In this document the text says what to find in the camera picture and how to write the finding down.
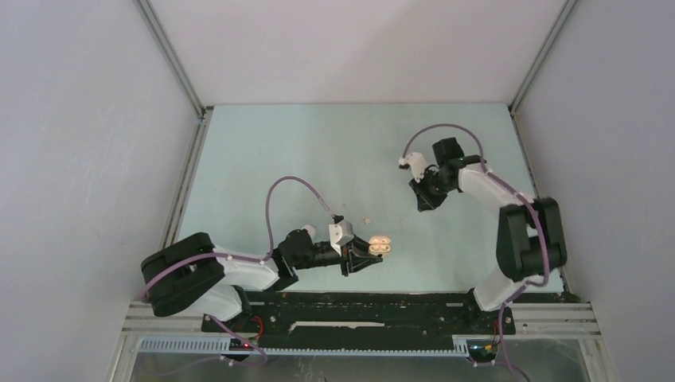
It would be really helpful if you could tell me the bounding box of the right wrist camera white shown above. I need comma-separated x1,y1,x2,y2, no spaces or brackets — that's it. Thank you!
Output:
399,152,429,183

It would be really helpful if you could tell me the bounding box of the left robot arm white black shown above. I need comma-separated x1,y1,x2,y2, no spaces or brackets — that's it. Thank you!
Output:
139,224,392,332

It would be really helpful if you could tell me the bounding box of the right aluminium frame post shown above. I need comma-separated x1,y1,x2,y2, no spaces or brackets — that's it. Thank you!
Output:
509,0,580,117

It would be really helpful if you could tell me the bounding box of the white earbud charging case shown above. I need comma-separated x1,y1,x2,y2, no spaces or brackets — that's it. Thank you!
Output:
302,224,316,238

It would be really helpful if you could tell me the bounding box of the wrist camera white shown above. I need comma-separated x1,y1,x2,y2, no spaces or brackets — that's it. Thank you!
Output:
399,152,429,183
329,219,354,255

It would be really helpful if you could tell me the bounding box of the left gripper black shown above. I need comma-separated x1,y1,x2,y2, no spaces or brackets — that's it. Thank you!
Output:
293,233,382,276

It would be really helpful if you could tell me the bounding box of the beige earbud charging case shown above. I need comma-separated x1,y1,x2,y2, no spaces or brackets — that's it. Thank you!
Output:
368,236,392,256

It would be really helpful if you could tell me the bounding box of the aluminium frame post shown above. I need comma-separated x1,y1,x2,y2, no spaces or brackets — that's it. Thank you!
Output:
133,0,206,119
509,0,580,117

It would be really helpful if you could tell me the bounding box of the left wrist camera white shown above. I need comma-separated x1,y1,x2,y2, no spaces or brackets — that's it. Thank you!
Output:
329,219,354,255

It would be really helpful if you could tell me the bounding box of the left aluminium frame post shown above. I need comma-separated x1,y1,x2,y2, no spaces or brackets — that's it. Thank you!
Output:
133,0,206,119

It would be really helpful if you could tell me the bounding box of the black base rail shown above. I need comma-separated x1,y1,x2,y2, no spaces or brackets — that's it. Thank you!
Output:
228,291,516,350

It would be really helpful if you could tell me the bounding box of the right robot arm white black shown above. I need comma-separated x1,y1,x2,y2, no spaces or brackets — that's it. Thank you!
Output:
399,138,568,333

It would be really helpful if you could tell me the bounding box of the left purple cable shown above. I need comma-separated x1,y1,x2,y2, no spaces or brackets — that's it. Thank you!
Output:
138,176,341,364

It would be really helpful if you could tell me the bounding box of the white slotted cable duct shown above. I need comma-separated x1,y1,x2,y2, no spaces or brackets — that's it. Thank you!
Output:
138,336,469,357

